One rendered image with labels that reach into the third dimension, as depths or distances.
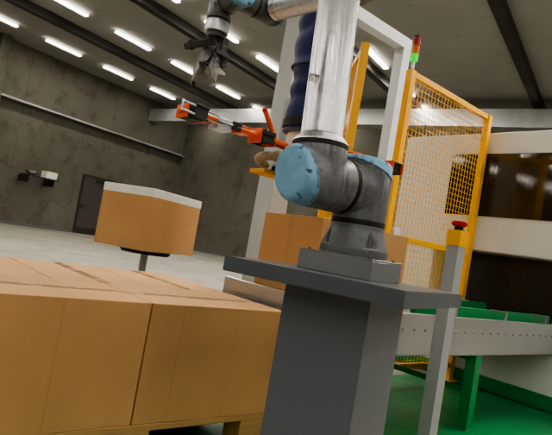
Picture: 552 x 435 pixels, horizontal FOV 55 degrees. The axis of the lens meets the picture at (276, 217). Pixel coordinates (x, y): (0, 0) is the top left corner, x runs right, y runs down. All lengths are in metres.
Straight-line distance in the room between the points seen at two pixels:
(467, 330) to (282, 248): 1.11
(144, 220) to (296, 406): 2.20
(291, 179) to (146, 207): 2.19
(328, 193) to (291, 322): 0.36
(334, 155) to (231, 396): 1.09
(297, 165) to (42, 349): 0.90
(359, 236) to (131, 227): 2.27
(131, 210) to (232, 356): 1.71
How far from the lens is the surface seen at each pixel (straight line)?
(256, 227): 3.56
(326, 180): 1.32
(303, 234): 2.32
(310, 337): 1.41
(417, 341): 2.60
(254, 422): 2.20
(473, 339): 3.03
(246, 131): 2.13
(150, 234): 3.44
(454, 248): 2.43
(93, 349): 1.75
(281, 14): 2.00
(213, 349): 1.97
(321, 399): 1.42
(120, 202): 3.56
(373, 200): 1.43
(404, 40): 6.07
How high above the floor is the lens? 0.80
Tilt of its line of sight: 3 degrees up
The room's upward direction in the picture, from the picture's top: 10 degrees clockwise
